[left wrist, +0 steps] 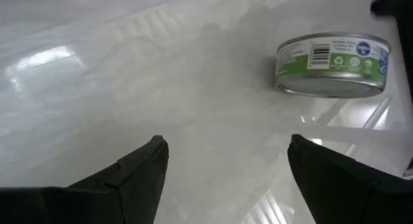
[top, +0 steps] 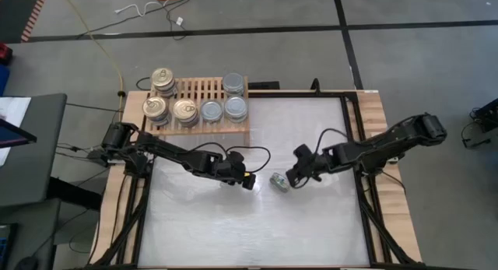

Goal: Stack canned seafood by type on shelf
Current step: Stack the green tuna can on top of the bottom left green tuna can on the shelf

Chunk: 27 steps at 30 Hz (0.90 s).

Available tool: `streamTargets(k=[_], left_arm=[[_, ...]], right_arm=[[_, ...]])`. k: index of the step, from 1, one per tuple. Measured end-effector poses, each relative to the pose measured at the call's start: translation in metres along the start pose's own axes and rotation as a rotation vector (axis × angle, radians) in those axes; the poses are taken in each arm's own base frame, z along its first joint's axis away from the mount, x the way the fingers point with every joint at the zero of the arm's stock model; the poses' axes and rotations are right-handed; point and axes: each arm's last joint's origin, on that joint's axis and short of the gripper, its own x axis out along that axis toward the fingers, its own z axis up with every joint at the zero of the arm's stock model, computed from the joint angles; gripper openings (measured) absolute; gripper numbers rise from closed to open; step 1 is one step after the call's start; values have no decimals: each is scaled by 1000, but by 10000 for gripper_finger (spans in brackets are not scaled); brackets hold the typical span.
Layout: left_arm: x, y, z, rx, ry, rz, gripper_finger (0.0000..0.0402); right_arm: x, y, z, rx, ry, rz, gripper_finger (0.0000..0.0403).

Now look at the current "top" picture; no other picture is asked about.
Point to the black flat block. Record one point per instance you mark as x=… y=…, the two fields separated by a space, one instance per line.
x=262 y=85

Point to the white plug adapter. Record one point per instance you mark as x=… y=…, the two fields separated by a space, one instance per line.
x=179 y=21

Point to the black monitor blue screen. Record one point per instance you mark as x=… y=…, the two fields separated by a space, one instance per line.
x=11 y=134

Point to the dark mat orange striped edge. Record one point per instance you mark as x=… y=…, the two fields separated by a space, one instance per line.
x=15 y=13

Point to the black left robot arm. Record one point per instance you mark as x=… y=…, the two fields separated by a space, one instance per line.
x=175 y=153

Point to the dark laptop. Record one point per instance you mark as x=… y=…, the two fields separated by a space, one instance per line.
x=4 y=242

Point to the black power strip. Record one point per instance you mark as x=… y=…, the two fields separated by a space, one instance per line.
x=95 y=155

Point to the black table clamp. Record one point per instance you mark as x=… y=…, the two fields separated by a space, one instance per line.
x=315 y=86

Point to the white paper sheet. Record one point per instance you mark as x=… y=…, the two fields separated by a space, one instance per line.
x=15 y=110

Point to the blue object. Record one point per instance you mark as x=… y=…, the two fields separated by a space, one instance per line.
x=3 y=79

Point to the red object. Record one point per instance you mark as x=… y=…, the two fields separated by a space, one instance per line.
x=4 y=54

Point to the silver-lid green-label tuna can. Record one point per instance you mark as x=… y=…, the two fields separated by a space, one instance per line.
x=234 y=95
x=212 y=110
x=280 y=182
x=233 y=82
x=236 y=106
x=237 y=120

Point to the wooden slatted shelf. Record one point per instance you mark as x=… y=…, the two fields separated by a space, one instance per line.
x=198 y=87

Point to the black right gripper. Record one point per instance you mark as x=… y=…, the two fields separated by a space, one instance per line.
x=311 y=163

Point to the black floor tape line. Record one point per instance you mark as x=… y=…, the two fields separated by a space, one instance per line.
x=346 y=40
x=233 y=30

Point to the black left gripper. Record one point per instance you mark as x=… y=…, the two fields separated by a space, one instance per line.
x=233 y=169

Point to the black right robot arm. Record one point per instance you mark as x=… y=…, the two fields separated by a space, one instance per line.
x=389 y=145

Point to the grey desk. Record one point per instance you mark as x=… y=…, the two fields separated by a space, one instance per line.
x=35 y=165

